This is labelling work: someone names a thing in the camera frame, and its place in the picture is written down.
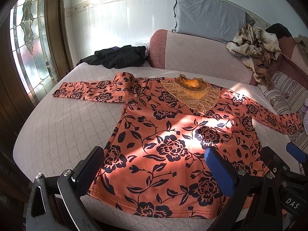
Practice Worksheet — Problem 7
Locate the orange floral long-sleeve shirt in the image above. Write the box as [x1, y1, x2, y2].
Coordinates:
[54, 72, 303, 219]

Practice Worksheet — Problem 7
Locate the black clothing on blanket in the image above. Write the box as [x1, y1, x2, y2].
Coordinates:
[265, 23, 292, 39]

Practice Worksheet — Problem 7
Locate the striped floral bedding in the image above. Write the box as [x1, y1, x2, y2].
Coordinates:
[257, 70, 308, 147]

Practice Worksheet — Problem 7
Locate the brown cream patterned blanket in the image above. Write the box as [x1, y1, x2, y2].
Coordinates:
[227, 24, 281, 90]

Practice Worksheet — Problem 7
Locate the black garment pile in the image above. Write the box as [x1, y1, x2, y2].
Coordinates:
[76, 45, 146, 69]

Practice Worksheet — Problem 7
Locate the pink rolled bolster quilt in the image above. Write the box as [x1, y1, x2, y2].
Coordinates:
[149, 29, 256, 85]

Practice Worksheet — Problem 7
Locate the grey pillow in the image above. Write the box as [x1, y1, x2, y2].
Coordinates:
[172, 0, 255, 43]

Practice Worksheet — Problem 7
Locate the stained glass window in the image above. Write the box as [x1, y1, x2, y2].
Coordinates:
[9, 0, 58, 105]

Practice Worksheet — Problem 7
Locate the brown wooden window frame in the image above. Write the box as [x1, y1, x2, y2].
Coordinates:
[44, 0, 73, 80]

